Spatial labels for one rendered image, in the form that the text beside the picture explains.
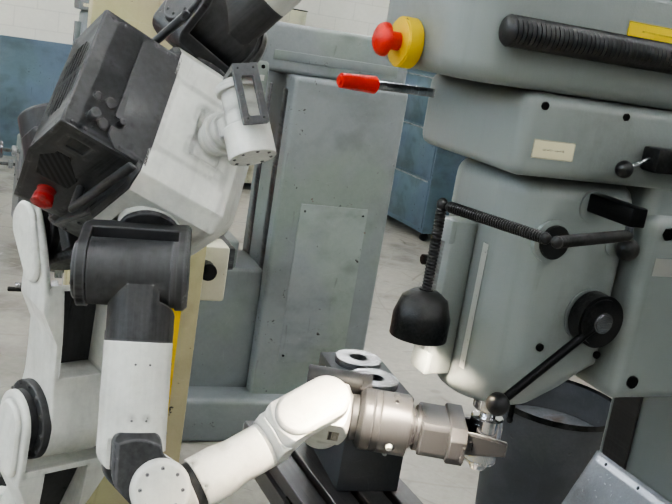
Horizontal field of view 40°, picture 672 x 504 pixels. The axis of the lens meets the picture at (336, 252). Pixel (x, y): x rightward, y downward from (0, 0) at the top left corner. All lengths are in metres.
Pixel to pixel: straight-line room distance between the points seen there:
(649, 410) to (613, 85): 0.67
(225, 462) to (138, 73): 0.54
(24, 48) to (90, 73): 8.77
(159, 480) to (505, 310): 0.49
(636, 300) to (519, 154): 0.29
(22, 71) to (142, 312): 8.91
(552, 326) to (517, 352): 0.06
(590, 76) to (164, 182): 0.57
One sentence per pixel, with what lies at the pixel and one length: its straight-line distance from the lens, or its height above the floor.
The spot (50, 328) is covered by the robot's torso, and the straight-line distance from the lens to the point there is 1.64.
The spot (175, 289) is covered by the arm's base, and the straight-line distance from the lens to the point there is 1.23.
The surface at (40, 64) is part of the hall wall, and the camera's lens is 10.10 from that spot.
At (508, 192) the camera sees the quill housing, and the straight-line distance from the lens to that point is 1.18.
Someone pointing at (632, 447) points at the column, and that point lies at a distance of 1.69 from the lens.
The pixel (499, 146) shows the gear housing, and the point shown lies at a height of 1.66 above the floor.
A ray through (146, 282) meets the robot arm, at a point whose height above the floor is 1.41.
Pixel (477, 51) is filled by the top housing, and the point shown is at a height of 1.76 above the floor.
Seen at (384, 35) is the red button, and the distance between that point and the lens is 1.12.
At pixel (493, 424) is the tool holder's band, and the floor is 1.27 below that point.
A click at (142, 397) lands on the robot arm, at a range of 1.24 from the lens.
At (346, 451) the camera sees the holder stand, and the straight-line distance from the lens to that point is 1.71.
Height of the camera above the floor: 1.76
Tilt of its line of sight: 13 degrees down
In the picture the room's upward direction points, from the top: 9 degrees clockwise
